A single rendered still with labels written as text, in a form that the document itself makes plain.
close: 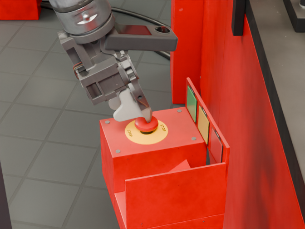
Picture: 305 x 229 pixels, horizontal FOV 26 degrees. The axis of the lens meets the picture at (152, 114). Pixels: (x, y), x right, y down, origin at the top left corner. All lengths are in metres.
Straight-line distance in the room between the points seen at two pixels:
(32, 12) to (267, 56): 2.13
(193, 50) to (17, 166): 0.75
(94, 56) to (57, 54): 1.90
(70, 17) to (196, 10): 1.44
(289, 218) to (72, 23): 0.41
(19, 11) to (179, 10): 1.05
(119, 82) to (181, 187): 0.18
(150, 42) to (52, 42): 2.00
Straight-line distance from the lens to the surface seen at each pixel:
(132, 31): 0.99
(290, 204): 0.97
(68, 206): 2.12
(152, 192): 0.99
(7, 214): 1.84
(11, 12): 3.18
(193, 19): 2.36
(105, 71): 0.98
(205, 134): 1.07
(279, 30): 1.23
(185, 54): 2.42
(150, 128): 1.08
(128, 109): 1.04
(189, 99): 1.12
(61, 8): 0.93
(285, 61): 1.13
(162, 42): 1.00
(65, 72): 2.76
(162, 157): 1.08
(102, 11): 0.94
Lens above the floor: 1.45
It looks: 36 degrees down
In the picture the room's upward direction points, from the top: straight up
